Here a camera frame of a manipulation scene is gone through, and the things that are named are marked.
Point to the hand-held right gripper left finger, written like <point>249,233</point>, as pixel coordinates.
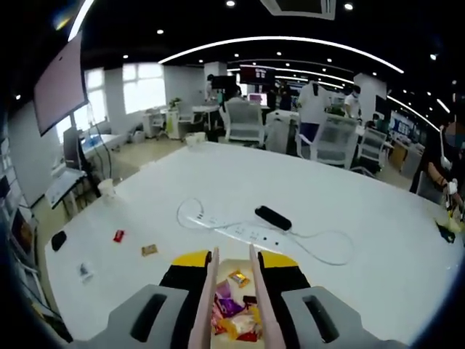
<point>152,312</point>

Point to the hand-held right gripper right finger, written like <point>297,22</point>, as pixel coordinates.
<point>319,316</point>

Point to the pink food tongs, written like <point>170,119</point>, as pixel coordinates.
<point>207,309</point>

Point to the small brown food packet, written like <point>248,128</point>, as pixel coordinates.
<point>150,250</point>

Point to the purple food packet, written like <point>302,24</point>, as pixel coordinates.
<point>225,301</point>

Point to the clear white food packet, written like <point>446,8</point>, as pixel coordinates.
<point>85,272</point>

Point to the yellow cake food packet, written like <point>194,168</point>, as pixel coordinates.
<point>239,323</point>

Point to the small red food packet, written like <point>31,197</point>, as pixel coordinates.
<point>119,235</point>

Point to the small gold candy food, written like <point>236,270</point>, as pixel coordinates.
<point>239,278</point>

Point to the beige hexagonal container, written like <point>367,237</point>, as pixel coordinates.
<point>232,263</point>

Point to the black oblong adapter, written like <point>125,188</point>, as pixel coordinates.
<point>272,217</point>

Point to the black computer mouse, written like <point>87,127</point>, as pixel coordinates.
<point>59,240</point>

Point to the white paper cup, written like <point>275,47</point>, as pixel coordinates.
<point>106,189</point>
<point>194,139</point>

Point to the blue and yellow cloth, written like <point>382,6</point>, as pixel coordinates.
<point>447,232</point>

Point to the small black-legged table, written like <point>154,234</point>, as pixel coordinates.
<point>67,181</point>

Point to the metal storage shelf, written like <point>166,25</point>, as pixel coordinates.
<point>14,218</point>

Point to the white mesh office chair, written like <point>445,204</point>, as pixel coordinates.
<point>372,149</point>
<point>244,121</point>
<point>336,141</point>

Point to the open laptop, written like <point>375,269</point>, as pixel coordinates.
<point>72,149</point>

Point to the white cabinet green panel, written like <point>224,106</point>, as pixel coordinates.
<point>171,123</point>

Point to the potted green plant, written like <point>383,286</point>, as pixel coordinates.
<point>175,103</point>

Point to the black monitor on stand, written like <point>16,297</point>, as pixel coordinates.
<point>223,83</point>

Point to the dark hanging display screen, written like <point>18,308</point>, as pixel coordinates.
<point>256,74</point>

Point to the long ceiling light strip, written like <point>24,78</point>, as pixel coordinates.
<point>283,38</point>
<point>80,20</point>

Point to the group of ceiling spot lights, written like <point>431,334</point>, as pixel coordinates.
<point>160,31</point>

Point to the ceiling air conditioner vent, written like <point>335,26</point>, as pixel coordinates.
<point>298,7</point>

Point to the large wall display screen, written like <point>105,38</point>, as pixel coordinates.
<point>60,87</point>

